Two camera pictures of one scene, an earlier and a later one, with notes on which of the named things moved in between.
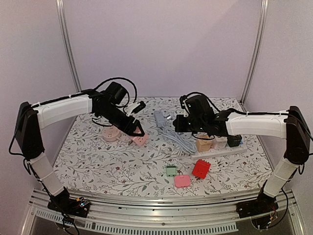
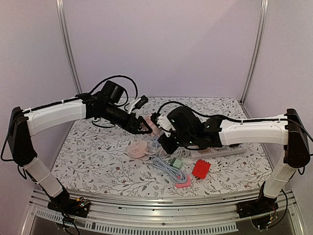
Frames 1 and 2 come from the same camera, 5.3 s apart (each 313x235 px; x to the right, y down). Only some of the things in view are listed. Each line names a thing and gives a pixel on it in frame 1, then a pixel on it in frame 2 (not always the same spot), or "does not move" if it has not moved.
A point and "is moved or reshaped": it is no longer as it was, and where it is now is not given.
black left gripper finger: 136,123 → 140,120
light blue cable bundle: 186,145 is moved or reshaped
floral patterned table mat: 99,157 does not move
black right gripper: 182,124 → 167,143
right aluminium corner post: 263,17 does not move
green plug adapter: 170,171 is moved or reshaped
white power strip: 217,152 does not move
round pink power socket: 111,133 → 137,149
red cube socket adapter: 201,168 does not move
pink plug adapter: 182,181 does not move
